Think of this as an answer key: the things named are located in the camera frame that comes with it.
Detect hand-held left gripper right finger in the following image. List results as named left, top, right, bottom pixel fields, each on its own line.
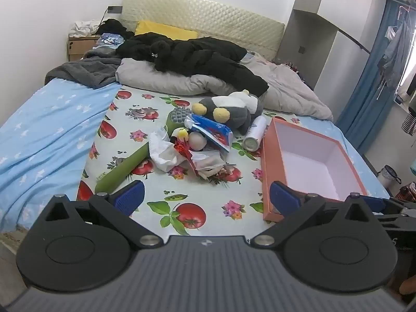
left=251, top=181, right=374, bottom=248

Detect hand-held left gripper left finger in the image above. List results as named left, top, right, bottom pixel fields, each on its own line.
left=42, top=181, right=164, bottom=248

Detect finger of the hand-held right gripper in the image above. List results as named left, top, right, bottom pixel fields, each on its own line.
left=366, top=197, right=416, bottom=218

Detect orange cardboard box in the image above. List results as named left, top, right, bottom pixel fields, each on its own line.
left=262, top=117, right=368, bottom=223

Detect white plastic bag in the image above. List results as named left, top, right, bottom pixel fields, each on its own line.
left=153, top=145, right=189, bottom=173

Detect red foil wrapper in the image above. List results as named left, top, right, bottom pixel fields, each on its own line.
left=174, top=140, right=193, bottom=160

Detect small yellow black plush toy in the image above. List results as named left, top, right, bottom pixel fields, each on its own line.
left=172, top=128, right=190, bottom=144

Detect clear plastic bag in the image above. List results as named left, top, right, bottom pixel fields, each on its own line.
left=191, top=151, right=228, bottom=173

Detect white round plush ball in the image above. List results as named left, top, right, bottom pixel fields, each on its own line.
left=188, top=131, right=207, bottom=151

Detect blue tissue packet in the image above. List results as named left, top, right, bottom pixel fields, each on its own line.
left=184, top=114, right=233, bottom=153

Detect person's right hand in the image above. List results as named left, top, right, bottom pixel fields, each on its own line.
left=399, top=275, right=416, bottom=303

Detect small trash bin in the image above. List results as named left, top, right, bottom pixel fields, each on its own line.
left=377, top=165, right=402, bottom=187

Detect green massage stick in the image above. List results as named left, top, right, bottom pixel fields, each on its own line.
left=95, top=107, right=192, bottom=194

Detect dark red bag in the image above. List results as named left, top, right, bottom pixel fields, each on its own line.
left=395, top=185, right=416, bottom=202

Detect white spray can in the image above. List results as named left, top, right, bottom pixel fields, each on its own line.
left=243, top=116, right=268, bottom=152

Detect striped garment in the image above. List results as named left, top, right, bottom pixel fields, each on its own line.
left=402, top=107, right=416, bottom=134

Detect grey penguin plush toy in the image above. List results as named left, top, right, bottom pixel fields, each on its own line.
left=192, top=90, right=264, bottom=134

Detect blue curtain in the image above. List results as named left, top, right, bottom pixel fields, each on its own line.
left=336, top=0, right=410, bottom=152

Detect light grey duvet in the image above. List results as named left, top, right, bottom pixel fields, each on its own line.
left=116, top=50, right=334, bottom=121

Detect colourful striped cloth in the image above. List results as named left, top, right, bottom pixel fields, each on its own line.
left=286, top=62, right=313, bottom=82

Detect dark grey blanket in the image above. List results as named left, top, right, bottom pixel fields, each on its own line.
left=45, top=46, right=124, bottom=89

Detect hanging grey blue clothes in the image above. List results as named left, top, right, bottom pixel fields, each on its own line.
left=377, top=16, right=415, bottom=88

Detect black jacket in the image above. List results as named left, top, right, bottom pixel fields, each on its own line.
left=116, top=32, right=270, bottom=95

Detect blue patterned cloth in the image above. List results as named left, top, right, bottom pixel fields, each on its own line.
left=97, top=33, right=126, bottom=46

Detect grey wardrobe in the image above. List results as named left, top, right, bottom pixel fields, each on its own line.
left=273, top=0, right=371, bottom=92

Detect black cloth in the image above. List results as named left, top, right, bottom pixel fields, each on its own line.
left=97, top=19, right=134, bottom=40

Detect yellow pillow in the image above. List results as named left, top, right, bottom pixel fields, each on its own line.
left=135, top=20, right=199, bottom=40

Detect white cloth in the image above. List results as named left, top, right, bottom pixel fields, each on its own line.
left=69, top=20, right=101, bottom=38

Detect cream padded headboard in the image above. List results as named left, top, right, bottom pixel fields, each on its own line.
left=122, top=0, right=286, bottom=61

